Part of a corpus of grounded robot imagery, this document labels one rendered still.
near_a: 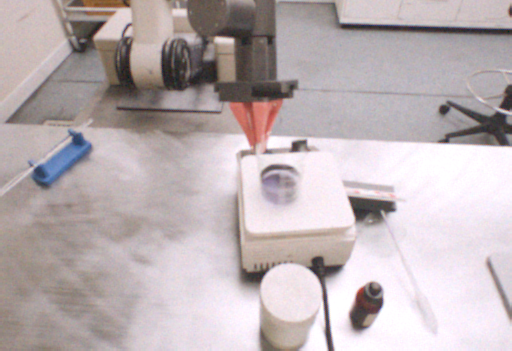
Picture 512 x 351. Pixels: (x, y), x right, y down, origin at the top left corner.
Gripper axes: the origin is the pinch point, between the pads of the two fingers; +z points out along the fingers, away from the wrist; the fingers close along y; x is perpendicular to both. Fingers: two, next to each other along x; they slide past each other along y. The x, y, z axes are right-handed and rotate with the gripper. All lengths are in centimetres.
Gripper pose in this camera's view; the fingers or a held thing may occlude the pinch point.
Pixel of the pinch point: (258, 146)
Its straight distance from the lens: 50.4
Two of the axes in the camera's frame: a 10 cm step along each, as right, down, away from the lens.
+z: 0.3, 9.7, 2.5
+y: 9.3, 0.6, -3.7
